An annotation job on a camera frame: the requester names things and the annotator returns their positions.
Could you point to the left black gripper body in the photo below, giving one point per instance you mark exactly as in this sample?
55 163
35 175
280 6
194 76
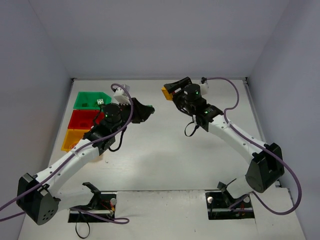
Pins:
135 111

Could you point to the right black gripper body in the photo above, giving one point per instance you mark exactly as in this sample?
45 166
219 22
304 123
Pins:
176 89

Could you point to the yellow lego brick piece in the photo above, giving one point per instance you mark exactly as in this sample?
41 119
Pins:
168 96

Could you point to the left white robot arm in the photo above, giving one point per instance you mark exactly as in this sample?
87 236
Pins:
41 196

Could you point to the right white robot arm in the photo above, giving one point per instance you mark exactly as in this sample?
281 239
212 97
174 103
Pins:
263 167

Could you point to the green plastic bin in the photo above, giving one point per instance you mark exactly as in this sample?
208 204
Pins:
91 100

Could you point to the red plastic bin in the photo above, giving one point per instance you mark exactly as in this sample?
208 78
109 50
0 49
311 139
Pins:
84 119

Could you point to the yellow plastic bin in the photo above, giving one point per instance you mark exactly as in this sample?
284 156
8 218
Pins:
72 137

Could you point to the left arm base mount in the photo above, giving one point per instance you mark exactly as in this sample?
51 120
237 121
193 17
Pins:
102 208

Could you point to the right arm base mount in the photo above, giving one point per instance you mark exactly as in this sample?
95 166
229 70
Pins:
221 206

